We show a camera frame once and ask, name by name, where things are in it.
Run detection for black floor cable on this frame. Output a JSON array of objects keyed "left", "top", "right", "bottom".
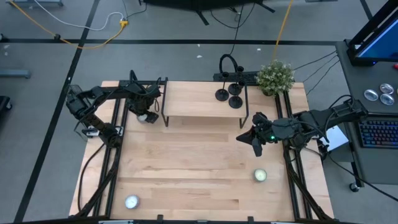
[{"left": 326, "top": 154, "right": 398, "bottom": 203}]

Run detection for wooden shelf riser black frame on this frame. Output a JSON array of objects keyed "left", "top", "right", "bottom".
[{"left": 160, "top": 77, "right": 249, "bottom": 129}]

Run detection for yellow floor cable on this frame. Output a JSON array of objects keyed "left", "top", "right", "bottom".
[
  {"left": 271, "top": 0, "right": 295, "bottom": 62},
  {"left": 6, "top": 0, "right": 129, "bottom": 50}
]

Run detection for black looped power cable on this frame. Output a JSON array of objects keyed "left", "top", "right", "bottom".
[{"left": 218, "top": 2, "right": 246, "bottom": 75}]

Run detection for small potted green plant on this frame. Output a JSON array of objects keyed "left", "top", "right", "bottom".
[{"left": 255, "top": 59, "right": 295, "bottom": 96}]

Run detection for grey floor bar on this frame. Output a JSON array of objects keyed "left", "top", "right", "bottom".
[{"left": 0, "top": 68, "right": 31, "bottom": 79}]

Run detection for backlit computer keyboard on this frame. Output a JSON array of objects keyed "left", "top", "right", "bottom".
[{"left": 357, "top": 116, "right": 398, "bottom": 149}]

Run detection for black computer monitor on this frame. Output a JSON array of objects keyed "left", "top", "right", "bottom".
[{"left": 345, "top": 0, "right": 398, "bottom": 67}]

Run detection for white floor cable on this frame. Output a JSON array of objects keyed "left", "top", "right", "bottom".
[{"left": 33, "top": 0, "right": 125, "bottom": 32}]

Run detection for black arm base cable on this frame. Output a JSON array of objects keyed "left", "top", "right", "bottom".
[{"left": 76, "top": 142, "right": 106, "bottom": 212}]

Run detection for white paper sheet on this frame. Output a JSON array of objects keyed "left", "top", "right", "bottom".
[{"left": 320, "top": 126, "right": 349, "bottom": 152}]

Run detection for silver arm base bracket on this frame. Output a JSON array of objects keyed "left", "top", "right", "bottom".
[{"left": 81, "top": 126, "right": 100, "bottom": 138}]

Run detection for grey keyboard cart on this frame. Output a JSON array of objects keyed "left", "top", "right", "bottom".
[{"left": 341, "top": 112, "right": 398, "bottom": 186}]

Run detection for black power strip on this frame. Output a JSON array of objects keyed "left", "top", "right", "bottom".
[{"left": 213, "top": 71, "right": 259, "bottom": 84}]

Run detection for black aluminium frame rails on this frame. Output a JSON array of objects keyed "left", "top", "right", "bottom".
[
  {"left": 275, "top": 90, "right": 335, "bottom": 222},
  {"left": 74, "top": 80, "right": 165, "bottom": 218}
]

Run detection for black board stand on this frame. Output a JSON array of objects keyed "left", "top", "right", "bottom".
[{"left": 139, "top": 0, "right": 276, "bottom": 26}]

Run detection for thin black cable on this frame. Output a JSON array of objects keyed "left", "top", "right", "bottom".
[
  {"left": 302, "top": 55, "right": 339, "bottom": 83},
  {"left": 293, "top": 50, "right": 338, "bottom": 71},
  {"left": 305, "top": 59, "right": 341, "bottom": 96}
]

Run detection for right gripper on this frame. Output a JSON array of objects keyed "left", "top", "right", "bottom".
[{"left": 235, "top": 112, "right": 280, "bottom": 157}]

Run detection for grey side desk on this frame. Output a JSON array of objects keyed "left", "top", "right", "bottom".
[{"left": 335, "top": 40, "right": 398, "bottom": 114}]

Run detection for black candlestick holder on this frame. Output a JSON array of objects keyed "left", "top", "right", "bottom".
[
  {"left": 228, "top": 65, "right": 245, "bottom": 96},
  {"left": 228, "top": 80, "right": 246, "bottom": 110},
  {"left": 215, "top": 71, "right": 230, "bottom": 102}
]

